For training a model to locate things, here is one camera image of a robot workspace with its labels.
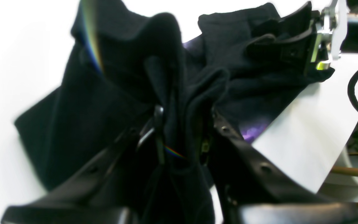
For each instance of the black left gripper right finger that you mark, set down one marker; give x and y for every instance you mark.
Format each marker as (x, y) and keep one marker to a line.
(252, 190)

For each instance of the black T-shirt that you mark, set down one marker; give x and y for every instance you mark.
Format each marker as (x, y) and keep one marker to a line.
(122, 65)

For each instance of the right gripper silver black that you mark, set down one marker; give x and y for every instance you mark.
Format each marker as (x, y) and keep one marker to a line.
(288, 40)

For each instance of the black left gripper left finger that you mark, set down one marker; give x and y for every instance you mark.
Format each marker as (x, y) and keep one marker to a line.
(70, 203)

